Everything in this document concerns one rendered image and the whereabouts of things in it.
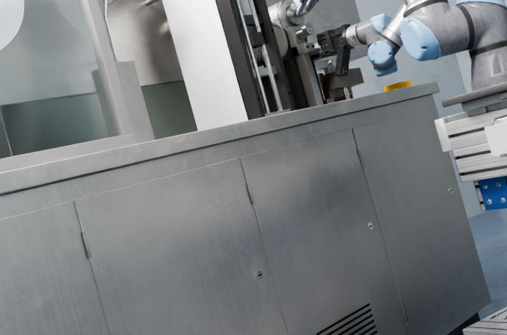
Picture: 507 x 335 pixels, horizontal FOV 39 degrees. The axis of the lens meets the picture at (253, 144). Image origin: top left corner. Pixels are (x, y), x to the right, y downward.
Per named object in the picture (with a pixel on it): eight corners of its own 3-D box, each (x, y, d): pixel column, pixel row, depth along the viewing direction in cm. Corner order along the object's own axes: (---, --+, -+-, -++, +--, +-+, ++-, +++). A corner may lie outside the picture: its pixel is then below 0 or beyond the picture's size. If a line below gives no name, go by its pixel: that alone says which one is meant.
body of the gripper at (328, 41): (327, 34, 255) (354, 23, 246) (333, 57, 255) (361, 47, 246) (314, 35, 249) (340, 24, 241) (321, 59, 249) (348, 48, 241)
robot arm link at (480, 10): (524, 35, 177) (509, -18, 178) (474, 48, 176) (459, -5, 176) (502, 44, 189) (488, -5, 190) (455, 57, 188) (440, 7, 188)
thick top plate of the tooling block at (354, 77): (339, 87, 256) (334, 71, 256) (260, 114, 283) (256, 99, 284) (364, 82, 267) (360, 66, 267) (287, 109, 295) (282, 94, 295)
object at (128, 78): (131, 155, 197) (77, -45, 198) (103, 165, 207) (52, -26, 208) (170, 146, 207) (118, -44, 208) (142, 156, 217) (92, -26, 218)
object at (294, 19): (287, 4, 248) (300, 4, 253) (282, 5, 249) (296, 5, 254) (292, 24, 247) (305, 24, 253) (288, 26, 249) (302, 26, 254)
